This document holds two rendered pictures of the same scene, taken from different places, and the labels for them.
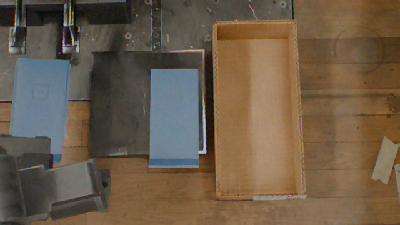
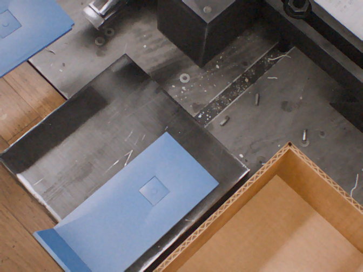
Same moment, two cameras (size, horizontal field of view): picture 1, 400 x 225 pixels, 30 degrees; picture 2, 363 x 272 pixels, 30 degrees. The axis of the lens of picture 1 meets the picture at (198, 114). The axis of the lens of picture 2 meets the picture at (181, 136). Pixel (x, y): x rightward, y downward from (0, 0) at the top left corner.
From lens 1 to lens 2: 0.53 m
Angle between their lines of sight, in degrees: 15
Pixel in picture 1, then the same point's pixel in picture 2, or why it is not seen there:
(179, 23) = (255, 118)
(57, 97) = (15, 47)
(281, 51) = (342, 264)
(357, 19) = not seen: outside the picture
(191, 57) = (225, 164)
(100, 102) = (74, 113)
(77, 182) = not seen: outside the picture
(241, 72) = (268, 239)
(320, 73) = not seen: outside the picture
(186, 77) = (195, 179)
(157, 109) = (123, 182)
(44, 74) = (31, 11)
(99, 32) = (159, 46)
